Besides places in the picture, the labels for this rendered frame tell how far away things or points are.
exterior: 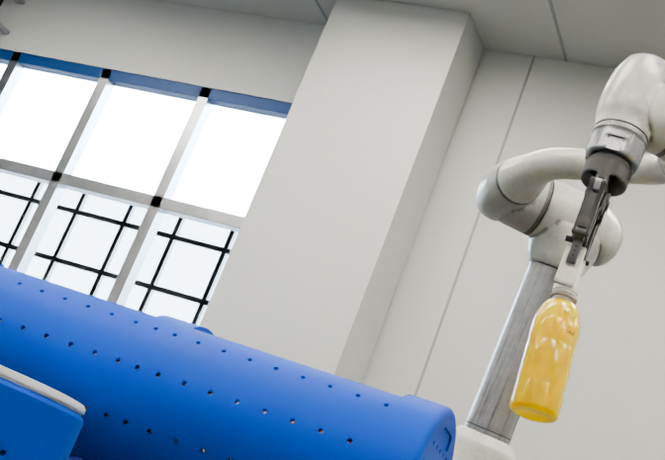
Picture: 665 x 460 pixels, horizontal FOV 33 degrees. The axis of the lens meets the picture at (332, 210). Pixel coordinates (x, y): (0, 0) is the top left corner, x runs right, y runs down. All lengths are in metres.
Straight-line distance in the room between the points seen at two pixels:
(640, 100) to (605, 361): 2.78
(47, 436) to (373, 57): 3.85
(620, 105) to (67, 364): 0.95
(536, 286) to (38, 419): 1.30
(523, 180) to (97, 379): 0.98
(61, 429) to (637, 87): 1.05
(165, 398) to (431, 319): 3.21
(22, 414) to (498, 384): 1.25
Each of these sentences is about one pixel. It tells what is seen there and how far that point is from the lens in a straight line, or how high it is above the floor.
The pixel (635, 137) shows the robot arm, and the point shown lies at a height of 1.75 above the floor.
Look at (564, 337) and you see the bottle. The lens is 1.69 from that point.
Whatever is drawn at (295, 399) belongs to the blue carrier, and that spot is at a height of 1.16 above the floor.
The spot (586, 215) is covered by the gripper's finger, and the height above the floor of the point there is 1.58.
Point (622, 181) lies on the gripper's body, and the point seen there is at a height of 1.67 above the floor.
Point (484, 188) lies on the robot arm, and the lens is 2.37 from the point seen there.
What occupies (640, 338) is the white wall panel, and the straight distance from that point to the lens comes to 4.59.
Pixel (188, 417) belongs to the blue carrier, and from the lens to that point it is 1.60.
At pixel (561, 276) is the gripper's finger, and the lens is 1.74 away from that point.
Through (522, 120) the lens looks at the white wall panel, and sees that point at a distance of 5.06.
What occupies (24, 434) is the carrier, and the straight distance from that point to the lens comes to 1.36.
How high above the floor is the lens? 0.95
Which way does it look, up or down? 17 degrees up
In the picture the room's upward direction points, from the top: 22 degrees clockwise
